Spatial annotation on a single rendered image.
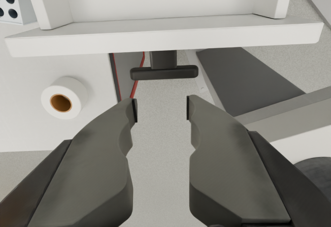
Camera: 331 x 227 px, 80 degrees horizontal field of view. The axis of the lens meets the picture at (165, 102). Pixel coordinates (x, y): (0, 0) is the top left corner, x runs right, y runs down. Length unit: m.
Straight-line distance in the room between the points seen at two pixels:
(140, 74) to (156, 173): 1.49
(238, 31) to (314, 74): 1.31
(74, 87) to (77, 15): 0.14
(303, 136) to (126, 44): 0.35
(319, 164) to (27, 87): 0.57
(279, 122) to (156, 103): 0.92
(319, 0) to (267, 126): 0.95
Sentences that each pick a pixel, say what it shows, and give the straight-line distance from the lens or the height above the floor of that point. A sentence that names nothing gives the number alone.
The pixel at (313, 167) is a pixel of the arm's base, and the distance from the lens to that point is 0.47.
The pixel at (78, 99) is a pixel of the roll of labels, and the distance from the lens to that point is 0.38.
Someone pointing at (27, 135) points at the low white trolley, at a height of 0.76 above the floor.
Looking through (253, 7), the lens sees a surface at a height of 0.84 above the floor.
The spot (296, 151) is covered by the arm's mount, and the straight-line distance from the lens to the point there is 0.46.
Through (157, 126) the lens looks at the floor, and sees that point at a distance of 1.37.
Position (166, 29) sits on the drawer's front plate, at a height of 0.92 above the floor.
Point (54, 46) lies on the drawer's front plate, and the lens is 0.21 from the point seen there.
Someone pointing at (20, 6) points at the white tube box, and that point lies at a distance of 0.38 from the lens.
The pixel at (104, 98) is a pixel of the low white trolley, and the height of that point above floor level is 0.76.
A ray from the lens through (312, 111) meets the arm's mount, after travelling 0.48.
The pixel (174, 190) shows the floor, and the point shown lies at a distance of 1.84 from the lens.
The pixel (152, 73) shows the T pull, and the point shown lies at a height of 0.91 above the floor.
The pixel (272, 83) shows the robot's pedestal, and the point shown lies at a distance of 0.67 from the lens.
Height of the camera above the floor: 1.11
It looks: 61 degrees down
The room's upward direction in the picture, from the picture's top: 179 degrees clockwise
